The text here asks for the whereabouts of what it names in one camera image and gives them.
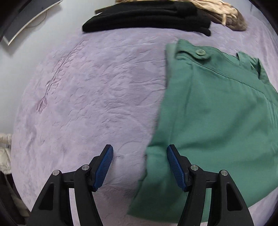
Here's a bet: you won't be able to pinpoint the curved monitor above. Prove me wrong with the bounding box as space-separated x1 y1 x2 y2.
0 0 63 46

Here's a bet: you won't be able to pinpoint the green button-up jacket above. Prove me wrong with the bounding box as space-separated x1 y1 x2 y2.
127 39 278 223

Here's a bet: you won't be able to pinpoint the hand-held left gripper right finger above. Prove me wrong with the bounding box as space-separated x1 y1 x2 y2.
167 144 254 226

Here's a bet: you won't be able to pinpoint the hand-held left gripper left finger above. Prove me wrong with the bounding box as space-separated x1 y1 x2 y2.
26 144 114 226

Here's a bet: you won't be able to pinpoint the beige crumpled cloth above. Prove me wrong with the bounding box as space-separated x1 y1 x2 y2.
114 0 238 25

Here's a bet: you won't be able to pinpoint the brown furry cloth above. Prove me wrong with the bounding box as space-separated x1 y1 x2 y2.
208 9 247 31

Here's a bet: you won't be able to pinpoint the thin monitor cable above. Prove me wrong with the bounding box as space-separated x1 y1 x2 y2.
28 11 47 28

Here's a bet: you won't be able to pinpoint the cream puffer jacket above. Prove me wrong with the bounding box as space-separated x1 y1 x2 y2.
0 133 30 218

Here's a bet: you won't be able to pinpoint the black folded clothes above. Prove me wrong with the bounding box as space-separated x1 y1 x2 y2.
82 0 212 37

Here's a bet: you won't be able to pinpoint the purple plush blanket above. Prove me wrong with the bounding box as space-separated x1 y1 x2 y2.
10 13 278 226

